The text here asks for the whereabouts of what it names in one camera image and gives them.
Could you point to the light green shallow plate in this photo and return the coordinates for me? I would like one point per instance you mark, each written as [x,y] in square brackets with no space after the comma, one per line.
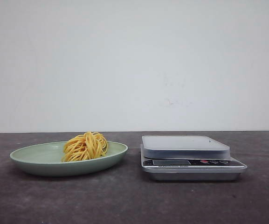
[45,160]

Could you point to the silver digital kitchen scale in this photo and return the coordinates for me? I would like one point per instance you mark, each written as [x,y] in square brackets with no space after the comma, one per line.
[188,158]

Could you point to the yellow vermicelli noodle bundle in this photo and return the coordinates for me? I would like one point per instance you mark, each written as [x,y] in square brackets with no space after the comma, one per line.
[87,146]

